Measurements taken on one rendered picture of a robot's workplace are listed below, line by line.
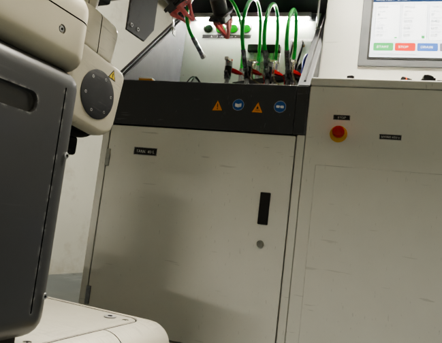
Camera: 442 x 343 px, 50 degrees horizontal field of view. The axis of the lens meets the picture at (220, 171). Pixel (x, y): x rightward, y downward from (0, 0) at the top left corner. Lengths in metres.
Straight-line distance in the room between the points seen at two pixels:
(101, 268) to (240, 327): 0.51
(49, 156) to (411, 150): 1.07
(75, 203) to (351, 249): 2.54
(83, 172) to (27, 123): 2.99
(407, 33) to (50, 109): 1.45
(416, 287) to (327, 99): 0.61
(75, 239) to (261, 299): 2.38
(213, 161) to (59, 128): 0.88
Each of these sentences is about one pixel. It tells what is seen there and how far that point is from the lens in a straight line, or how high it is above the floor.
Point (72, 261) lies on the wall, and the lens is 3.70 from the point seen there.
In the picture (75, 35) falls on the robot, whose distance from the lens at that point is 0.76.
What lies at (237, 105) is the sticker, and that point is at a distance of 1.56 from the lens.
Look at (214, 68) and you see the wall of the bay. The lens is 2.22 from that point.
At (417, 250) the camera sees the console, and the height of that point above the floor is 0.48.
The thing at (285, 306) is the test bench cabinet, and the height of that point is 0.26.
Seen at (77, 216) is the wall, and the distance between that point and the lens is 3.66.
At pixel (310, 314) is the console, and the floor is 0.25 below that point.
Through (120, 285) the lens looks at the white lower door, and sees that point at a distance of 1.64.
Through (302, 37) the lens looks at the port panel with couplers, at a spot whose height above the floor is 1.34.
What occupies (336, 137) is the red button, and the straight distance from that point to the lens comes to 1.46.
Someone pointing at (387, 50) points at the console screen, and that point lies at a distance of 1.85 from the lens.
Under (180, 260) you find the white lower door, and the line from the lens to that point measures 1.55.
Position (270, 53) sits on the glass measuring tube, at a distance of 2.17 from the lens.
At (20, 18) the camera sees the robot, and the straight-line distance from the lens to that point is 0.69.
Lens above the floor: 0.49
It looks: 6 degrees up
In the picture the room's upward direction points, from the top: 7 degrees clockwise
